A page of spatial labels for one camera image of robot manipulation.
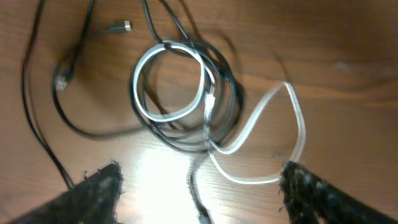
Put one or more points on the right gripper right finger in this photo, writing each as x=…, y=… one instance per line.
x=311, y=199

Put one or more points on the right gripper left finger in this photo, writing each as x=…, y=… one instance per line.
x=92, y=201

